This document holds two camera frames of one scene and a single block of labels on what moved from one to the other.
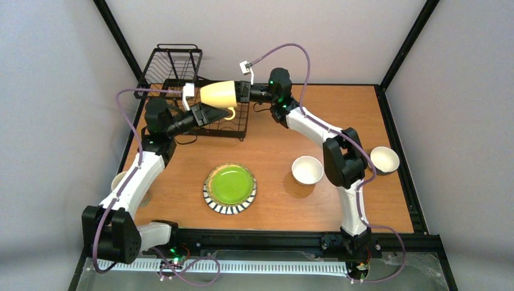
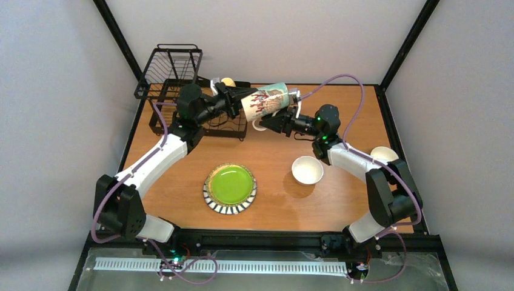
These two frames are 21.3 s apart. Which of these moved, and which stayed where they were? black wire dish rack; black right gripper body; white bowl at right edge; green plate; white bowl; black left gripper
Moved: black left gripper; black right gripper body
Stayed: green plate; black wire dish rack; white bowl at right edge; white bowl
